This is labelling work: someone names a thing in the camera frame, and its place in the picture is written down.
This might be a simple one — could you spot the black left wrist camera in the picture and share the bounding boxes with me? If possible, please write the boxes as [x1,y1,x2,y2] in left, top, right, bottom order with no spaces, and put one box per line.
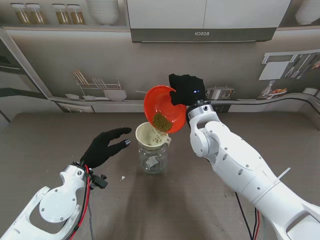
[91,174,109,190]

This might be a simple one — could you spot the white Bosch dishwasher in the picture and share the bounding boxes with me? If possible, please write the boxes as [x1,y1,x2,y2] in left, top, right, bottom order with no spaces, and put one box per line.
[0,0,320,132]

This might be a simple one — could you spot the red black left arm cables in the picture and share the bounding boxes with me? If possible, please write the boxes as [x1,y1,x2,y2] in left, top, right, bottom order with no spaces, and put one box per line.
[67,164,95,240]

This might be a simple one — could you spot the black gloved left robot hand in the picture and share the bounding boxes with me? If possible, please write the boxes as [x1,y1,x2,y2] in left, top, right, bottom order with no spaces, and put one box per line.
[79,127,133,169]

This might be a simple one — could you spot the cream plastic funnel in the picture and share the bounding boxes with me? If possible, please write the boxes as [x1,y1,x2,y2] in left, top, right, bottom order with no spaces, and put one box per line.
[135,121,173,152]

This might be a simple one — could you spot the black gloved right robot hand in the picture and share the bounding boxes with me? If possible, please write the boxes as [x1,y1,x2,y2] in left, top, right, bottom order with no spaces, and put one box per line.
[168,73,207,106]

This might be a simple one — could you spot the white zip tie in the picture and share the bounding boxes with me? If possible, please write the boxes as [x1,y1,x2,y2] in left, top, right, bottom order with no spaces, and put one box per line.
[276,167,292,181]

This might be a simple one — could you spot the orange plastic bowl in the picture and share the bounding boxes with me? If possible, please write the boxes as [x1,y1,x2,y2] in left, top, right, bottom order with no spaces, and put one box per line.
[143,84,188,134]

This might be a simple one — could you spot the red black arm cables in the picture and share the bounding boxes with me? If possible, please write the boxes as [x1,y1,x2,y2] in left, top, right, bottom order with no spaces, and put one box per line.
[67,164,95,240]
[234,192,261,240]

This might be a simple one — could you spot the clear glass jar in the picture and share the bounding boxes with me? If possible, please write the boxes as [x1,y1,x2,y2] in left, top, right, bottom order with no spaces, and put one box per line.
[137,144,168,175]

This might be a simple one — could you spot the green mung beans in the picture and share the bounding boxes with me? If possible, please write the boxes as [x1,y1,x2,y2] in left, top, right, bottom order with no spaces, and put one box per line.
[147,112,174,147]

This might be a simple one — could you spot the red black right arm cables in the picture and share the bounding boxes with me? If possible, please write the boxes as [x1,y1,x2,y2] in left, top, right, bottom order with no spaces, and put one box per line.
[234,192,261,240]

